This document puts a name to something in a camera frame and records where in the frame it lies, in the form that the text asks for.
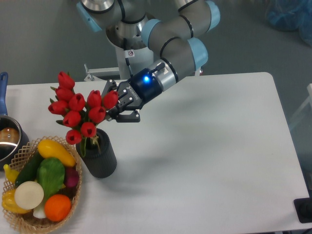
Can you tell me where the red tulip bouquet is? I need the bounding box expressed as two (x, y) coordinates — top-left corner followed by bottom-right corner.
(48, 71), (118, 157)

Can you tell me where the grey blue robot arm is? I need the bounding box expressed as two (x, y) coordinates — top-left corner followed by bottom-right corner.
(103, 0), (220, 122)

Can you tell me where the white round radish slice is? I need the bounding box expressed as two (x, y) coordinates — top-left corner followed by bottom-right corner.
(14, 181), (44, 210)

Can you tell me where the woven wicker basket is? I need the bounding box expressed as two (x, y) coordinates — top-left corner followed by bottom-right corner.
(2, 136), (82, 234)

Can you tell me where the dark grey ribbed vase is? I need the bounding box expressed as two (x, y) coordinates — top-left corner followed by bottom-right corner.
(76, 129), (117, 178)

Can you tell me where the dark green cucumber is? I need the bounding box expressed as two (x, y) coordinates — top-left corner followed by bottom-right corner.
(15, 151), (44, 188)

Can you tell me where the blue handled saucepan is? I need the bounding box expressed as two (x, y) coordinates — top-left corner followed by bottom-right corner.
(0, 72), (29, 172)

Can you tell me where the orange fruit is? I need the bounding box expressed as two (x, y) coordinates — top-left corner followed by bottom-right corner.
(44, 194), (71, 222)

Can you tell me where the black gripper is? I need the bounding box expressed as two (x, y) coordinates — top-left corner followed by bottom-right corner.
(101, 68), (162, 123)

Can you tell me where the black device at table edge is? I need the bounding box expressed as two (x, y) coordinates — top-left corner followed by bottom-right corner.
(293, 197), (312, 223)

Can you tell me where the purple red onion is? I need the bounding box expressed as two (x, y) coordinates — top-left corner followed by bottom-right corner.
(64, 167), (79, 188)

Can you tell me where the yellow banana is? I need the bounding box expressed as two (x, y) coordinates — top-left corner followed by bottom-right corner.
(3, 164), (19, 184)

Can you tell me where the green lettuce leaf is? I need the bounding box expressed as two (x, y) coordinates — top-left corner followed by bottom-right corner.
(37, 157), (65, 202)

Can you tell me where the yellow squash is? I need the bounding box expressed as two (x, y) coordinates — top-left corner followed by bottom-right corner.
(38, 139), (76, 167)

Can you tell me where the yellow bell pepper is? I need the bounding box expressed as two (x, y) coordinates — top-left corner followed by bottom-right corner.
(2, 189), (31, 214)

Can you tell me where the white green leek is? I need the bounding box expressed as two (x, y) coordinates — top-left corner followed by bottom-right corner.
(33, 202), (46, 219)

